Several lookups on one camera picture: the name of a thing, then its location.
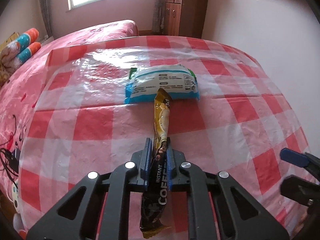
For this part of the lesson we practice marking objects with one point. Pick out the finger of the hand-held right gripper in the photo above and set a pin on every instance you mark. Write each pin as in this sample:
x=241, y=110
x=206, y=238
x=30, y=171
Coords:
x=290, y=155
x=295, y=188

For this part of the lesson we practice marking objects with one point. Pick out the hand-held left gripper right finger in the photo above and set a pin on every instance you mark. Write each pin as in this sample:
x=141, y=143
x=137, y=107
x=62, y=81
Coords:
x=171, y=172

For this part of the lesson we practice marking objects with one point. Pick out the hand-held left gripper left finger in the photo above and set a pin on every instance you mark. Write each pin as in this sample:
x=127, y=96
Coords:
x=145, y=172

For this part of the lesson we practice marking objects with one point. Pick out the black gold coffee packet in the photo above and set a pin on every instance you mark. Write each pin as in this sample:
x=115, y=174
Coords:
x=161, y=120

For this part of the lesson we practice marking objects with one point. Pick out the red white checkered plastic sheet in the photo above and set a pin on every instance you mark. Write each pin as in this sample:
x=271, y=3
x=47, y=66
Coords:
x=220, y=120

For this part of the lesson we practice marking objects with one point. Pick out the white blue wipes packet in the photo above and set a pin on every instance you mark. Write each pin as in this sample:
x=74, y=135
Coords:
x=155, y=80

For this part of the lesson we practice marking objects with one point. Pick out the grey curtain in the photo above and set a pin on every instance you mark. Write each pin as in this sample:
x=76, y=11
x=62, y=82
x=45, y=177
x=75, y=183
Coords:
x=158, y=12
x=46, y=7

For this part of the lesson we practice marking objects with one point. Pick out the brown wooden cabinet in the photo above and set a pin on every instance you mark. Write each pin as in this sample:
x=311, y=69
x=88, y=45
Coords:
x=190, y=12

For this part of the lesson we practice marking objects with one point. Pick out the floral beige cloth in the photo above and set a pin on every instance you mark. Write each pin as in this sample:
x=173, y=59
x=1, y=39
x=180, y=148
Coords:
x=5, y=75

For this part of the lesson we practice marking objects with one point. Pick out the rolled teal orange blanket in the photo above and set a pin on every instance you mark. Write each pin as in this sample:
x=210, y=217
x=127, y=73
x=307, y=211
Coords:
x=22, y=42

